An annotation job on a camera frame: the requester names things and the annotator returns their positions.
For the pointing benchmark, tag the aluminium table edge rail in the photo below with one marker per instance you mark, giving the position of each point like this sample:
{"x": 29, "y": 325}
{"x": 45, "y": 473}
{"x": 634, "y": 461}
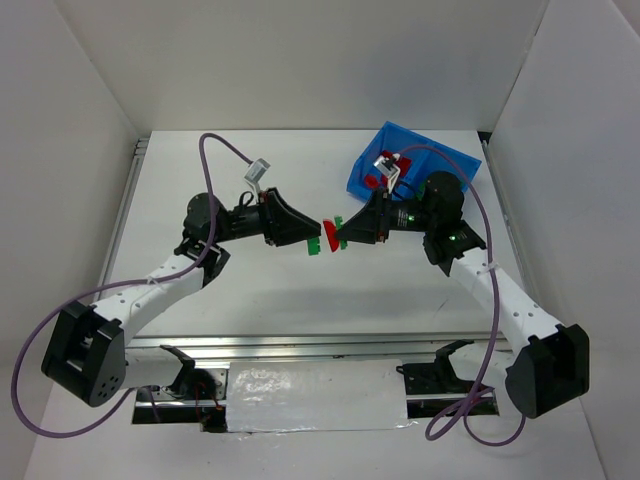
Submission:
{"x": 398, "y": 345}

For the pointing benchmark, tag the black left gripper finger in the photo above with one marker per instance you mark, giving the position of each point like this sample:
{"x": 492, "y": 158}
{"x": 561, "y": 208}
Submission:
{"x": 288, "y": 222}
{"x": 286, "y": 239}

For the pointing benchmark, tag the white taped cover plate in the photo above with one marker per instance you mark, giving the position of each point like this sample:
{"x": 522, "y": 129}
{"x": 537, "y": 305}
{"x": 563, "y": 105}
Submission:
{"x": 337, "y": 395}

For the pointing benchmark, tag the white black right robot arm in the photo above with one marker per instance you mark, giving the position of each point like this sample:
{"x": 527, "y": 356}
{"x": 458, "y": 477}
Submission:
{"x": 548, "y": 364}

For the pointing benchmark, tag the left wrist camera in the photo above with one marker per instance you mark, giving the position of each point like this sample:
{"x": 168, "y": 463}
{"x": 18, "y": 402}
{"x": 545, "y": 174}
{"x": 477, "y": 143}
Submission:
{"x": 257, "y": 169}

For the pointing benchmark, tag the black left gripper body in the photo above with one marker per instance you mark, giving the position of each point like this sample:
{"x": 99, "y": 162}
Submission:
{"x": 270, "y": 216}

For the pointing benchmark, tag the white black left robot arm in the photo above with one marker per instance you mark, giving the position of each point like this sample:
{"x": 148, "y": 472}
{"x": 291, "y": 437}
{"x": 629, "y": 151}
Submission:
{"x": 89, "y": 353}

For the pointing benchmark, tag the red arch lego piece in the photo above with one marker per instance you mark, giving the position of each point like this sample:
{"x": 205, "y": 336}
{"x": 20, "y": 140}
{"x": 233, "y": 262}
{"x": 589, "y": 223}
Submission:
{"x": 371, "y": 182}

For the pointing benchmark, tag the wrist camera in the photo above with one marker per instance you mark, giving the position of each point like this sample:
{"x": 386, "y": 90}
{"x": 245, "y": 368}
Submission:
{"x": 389, "y": 171}
{"x": 257, "y": 169}

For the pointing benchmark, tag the red long lego brick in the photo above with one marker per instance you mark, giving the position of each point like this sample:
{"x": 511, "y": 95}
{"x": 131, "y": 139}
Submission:
{"x": 404, "y": 165}

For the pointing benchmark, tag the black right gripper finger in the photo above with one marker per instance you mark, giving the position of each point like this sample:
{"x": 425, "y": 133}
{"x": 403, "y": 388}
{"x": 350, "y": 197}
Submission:
{"x": 359, "y": 234}
{"x": 368, "y": 218}

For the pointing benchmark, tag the blue plastic sorting bin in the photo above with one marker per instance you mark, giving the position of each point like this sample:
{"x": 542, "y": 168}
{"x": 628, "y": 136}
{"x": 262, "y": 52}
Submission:
{"x": 416, "y": 147}

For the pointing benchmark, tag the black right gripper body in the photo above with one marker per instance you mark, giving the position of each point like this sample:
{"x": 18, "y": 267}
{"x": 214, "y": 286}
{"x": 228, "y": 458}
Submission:
{"x": 381, "y": 218}

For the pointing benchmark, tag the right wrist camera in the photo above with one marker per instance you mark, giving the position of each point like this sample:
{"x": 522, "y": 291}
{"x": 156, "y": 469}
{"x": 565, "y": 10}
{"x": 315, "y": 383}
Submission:
{"x": 389, "y": 171}

